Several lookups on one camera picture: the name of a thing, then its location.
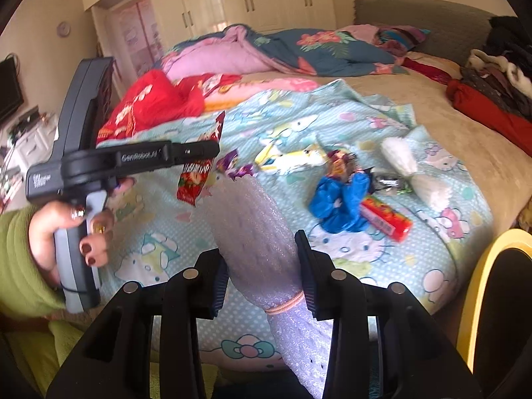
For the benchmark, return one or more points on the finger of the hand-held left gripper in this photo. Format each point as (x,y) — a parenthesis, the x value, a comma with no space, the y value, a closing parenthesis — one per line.
(195,151)

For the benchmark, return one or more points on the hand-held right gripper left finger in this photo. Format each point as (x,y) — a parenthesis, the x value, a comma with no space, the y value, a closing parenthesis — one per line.
(220,284)

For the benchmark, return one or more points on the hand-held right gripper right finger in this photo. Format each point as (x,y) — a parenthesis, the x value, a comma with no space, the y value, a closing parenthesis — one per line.
(309,284)

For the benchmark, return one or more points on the red snack wrapper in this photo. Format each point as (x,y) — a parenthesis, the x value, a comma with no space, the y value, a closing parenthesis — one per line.
(195,183)

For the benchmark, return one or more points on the white foam wrap sheet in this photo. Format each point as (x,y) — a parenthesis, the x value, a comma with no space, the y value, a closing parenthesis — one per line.
(257,232)

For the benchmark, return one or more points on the blue plastic bag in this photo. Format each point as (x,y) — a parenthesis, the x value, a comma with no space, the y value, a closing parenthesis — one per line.
(336,203)

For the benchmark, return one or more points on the yellow and white wrapper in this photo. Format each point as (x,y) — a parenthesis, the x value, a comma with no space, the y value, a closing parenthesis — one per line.
(291,160)

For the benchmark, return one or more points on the red orange candy box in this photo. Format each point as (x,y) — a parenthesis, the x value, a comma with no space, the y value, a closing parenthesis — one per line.
(386,220)

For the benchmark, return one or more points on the white plastic bag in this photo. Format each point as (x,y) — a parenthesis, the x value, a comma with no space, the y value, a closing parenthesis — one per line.
(415,174)

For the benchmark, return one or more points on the yellow-rimmed black bin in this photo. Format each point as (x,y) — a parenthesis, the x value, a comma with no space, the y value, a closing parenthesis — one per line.
(478,278)

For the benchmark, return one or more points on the person's green-sleeved left forearm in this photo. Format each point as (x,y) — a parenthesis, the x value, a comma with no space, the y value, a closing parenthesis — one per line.
(16,266)

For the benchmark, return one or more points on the person's left hand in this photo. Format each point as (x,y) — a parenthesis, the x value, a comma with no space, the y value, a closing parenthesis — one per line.
(43,241)

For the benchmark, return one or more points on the purple candy wrapper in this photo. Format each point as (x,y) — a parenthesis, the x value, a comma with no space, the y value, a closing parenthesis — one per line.
(232,165)

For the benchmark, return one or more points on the red plastic bag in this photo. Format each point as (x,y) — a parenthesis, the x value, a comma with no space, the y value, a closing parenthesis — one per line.
(145,99)

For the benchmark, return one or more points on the black television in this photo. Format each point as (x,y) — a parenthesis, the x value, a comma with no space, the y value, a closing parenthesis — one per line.
(8,91)

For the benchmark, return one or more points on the pink printed cloth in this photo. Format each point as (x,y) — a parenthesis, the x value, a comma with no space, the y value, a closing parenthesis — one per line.
(266,87)

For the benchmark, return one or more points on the light blue cartoon blanket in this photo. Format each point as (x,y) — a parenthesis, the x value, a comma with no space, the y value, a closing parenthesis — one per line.
(291,112)

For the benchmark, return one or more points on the pink printed door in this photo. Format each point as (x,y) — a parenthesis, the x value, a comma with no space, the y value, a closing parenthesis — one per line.
(137,33)

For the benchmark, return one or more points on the colourful candy wrapper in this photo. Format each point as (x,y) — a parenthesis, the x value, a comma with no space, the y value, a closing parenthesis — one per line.
(341,166)

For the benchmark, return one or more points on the blue and pink floral quilt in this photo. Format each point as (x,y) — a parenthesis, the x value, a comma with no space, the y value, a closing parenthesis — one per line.
(299,54)

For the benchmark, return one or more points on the beige bed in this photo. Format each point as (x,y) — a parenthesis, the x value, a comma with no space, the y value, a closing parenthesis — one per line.
(457,141)

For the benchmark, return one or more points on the striped colourful pillow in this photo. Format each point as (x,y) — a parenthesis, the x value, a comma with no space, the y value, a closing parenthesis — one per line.
(399,39)

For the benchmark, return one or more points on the dark red cloth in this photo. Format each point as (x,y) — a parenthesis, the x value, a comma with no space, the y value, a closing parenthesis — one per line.
(432,70)

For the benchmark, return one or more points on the red garment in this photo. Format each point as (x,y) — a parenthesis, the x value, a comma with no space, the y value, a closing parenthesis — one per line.
(486,108)

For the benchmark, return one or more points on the grey padded headboard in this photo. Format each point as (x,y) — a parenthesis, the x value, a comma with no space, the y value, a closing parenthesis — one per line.
(436,25)

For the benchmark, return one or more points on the pile of dark clothes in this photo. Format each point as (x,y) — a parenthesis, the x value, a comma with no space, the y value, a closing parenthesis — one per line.
(507,70)

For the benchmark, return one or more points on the round wall clock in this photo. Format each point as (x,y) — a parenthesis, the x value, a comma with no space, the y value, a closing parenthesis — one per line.
(63,29)

